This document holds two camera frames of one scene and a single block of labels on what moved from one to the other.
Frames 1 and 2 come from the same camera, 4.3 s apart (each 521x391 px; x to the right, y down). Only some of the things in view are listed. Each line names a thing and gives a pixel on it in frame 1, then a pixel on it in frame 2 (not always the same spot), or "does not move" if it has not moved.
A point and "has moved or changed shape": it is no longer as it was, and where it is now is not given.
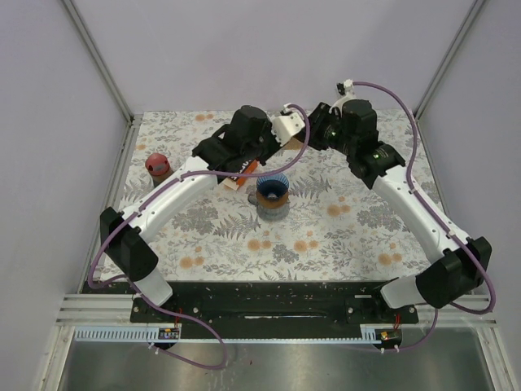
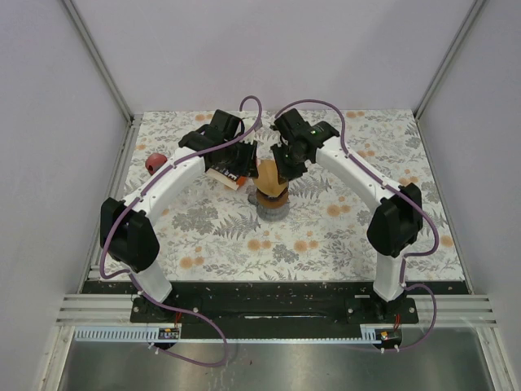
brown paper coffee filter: (293, 144) has moved or changed shape
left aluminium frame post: (100, 60) does not move
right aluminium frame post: (447, 59) does not move
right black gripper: (317, 118) -> (285, 173)
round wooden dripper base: (272, 203) does not move
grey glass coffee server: (269, 214) does not move
